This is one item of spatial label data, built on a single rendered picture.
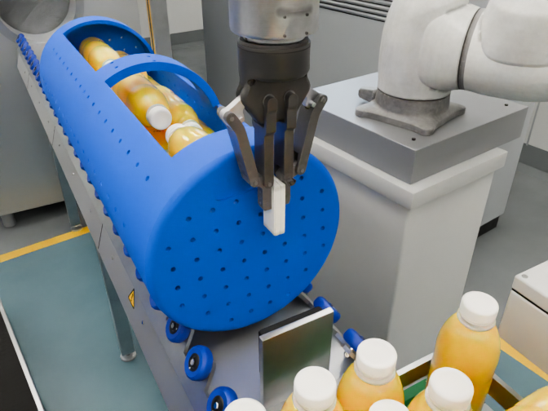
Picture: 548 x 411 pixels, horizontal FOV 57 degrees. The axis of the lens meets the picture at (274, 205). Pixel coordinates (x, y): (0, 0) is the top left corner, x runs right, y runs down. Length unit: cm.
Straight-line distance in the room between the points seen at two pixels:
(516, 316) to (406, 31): 58
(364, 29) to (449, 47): 147
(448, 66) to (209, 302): 63
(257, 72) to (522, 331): 44
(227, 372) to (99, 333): 148
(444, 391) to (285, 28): 36
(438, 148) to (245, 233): 53
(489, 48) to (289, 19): 57
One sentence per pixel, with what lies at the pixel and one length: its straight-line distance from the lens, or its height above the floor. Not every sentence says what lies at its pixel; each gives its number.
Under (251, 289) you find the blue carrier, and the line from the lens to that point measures 70.
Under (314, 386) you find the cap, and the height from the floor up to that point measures 110.
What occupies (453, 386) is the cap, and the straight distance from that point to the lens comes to 51.
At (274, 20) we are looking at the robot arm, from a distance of 49.
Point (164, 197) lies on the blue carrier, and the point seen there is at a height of 119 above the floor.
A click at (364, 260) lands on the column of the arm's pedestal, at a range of 119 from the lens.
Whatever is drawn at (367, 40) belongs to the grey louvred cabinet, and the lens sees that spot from 247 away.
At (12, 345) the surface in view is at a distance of 203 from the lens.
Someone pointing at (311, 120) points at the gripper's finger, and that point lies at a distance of 58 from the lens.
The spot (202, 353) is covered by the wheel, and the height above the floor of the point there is 98.
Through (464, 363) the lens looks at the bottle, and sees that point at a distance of 62.
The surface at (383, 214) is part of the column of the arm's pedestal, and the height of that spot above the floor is 91.
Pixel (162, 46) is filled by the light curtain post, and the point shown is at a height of 102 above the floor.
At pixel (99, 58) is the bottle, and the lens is 123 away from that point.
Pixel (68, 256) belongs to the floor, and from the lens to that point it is 263.
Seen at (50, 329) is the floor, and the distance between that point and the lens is 227.
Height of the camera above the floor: 148
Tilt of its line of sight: 32 degrees down
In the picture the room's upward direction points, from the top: straight up
